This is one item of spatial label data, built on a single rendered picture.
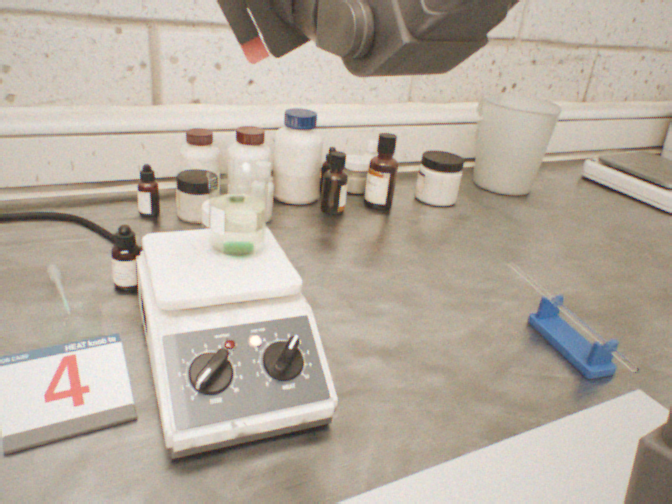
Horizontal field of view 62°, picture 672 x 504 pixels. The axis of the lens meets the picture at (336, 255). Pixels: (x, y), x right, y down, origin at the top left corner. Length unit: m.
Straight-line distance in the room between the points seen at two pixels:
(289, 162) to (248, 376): 0.44
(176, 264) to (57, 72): 0.44
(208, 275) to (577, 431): 0.32
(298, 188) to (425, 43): 0.51
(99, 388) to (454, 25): 0.36
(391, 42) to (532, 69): 0.89
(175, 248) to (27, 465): 0.20
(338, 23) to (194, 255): 0.24
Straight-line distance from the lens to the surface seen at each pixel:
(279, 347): 0.45
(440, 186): 0.89
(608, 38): 1.36
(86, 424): 0.47
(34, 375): 0.49
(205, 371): 0.42
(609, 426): 0.53
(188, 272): 0.48
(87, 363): 0.49
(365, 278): 0.66
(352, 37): 0.35
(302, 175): 0.82
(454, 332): 0.60
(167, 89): 0.88
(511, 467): 0.46
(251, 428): 0.43
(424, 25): 0.33
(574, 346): 0.62
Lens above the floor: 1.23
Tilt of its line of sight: 28 degrees down
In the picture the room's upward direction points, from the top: 7 degrees clockwise
